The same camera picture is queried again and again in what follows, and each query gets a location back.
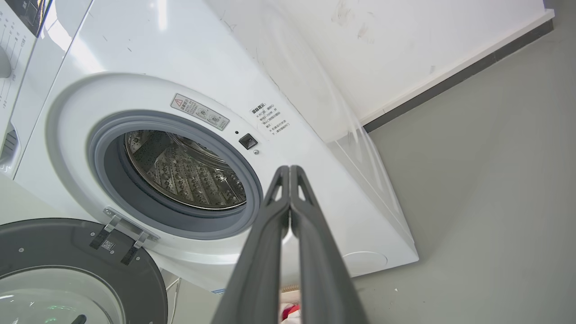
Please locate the blue energy label sticker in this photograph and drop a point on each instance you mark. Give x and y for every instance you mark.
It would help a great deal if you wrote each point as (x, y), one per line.
(218, 291)

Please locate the black round glass washer door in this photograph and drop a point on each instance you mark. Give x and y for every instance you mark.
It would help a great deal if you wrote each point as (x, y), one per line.
(67, 243)

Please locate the white and black baseboard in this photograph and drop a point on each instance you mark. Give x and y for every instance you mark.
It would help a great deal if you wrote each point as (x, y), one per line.
(450, 76)

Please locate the chrome door hinge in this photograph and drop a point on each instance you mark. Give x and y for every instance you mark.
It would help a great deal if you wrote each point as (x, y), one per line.
(126, 229)

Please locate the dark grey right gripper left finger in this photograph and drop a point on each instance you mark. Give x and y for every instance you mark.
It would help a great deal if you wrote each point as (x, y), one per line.
(261, 270)

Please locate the red white-striped garment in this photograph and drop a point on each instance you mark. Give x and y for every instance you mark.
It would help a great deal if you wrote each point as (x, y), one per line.
(290, 311)

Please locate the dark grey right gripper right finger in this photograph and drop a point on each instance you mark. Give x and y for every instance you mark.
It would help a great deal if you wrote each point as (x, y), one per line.
(321, 279)

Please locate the cream perforated laundry basket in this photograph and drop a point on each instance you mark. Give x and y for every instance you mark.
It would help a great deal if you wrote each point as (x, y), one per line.
(289, 294)

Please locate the round drain filter cover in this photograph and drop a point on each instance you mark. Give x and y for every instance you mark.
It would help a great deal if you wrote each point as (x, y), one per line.
(364, 264)

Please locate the grey rubber door gasket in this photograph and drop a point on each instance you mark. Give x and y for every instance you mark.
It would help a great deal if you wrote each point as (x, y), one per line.
(112, 189)

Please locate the grey warning sticker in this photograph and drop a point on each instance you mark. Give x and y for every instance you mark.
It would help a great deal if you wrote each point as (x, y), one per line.
(200, 112)

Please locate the perforated stainless steel drum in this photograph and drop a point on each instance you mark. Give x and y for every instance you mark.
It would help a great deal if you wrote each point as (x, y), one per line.
(180, 175)

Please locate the QR code sticker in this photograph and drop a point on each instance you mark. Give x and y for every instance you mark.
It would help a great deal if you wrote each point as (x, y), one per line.
(108, 245)

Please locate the white front-load washing machine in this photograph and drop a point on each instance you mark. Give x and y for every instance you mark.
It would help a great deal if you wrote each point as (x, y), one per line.
(135, 54)

